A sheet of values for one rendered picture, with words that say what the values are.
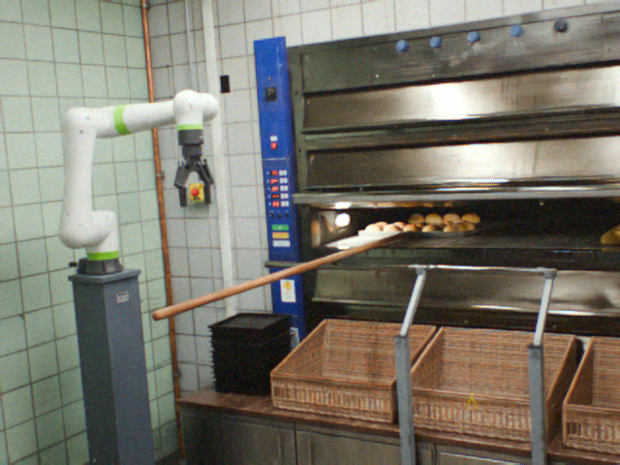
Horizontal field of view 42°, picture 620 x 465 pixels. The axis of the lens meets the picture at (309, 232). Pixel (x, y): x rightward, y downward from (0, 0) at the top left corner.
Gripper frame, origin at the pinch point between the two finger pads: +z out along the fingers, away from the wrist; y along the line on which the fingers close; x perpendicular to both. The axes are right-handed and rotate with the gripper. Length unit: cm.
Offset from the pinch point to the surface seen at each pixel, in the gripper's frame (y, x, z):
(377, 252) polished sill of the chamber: -89, 26, 30
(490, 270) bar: -52, 90, 32
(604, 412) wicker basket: -42, 130, 77
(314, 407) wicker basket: -41, 18, 86
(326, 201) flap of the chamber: -74, 11, 6
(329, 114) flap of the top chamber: -88, 8, -32
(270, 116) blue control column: -85, -22, -34
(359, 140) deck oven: -89, 21, -19
